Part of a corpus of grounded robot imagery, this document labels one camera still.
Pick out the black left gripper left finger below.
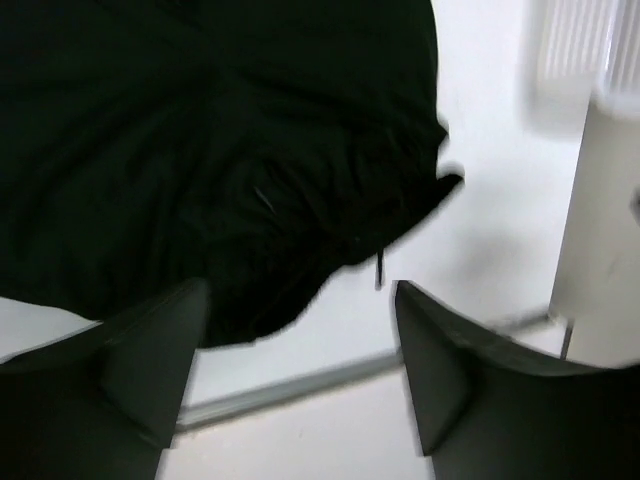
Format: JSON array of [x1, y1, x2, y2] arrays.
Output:
[[1, 280, 208, 480]]

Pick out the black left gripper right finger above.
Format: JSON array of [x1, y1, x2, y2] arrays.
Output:
[[394, 280, 639, 480]]

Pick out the black shorts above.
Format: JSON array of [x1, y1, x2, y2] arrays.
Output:
[[1, 0, 461, 347]]

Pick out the white plastic mesh basket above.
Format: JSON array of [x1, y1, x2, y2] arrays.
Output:
[[521, 1, 639, 137]]

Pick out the aluminium table edge rail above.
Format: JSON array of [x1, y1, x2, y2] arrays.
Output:
[[176, 352, 402, 433]]

